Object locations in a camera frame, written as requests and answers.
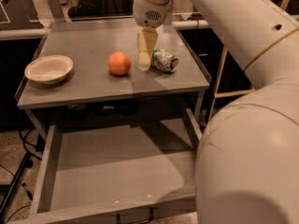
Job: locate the white bowl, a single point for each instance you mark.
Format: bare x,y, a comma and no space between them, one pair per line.
49,70

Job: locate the grey cabinet table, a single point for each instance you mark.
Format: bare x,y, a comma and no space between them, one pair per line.
90,80

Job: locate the orange fruit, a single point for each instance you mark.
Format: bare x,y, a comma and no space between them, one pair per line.
119,63

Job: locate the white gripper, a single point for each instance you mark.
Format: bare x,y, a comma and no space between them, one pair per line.
150,13

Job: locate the open grey top drawer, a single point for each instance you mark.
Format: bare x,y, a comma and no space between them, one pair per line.
88,177

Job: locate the crushed green white can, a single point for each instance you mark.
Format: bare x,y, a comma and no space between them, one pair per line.
163,60

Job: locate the white horizontal rail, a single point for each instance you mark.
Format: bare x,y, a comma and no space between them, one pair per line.
93,28

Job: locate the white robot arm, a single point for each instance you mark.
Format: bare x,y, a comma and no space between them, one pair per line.
247,161

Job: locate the black drawer handle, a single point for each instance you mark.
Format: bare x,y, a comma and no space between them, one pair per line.
136,216

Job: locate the yellow hand truck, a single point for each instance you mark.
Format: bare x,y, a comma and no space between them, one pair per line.
230,62

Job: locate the person in dark clothes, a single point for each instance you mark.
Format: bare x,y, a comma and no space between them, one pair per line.
100,8

